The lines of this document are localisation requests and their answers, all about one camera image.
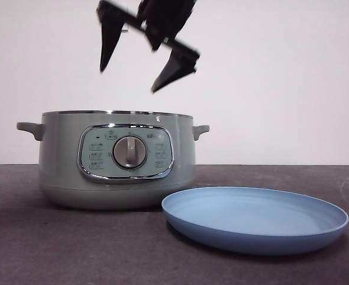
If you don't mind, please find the pale green electric steamer pot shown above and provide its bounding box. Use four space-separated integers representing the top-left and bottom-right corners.
16 109 210 211

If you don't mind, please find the blue round plate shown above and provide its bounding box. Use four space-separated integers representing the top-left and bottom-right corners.
161 186 349 256

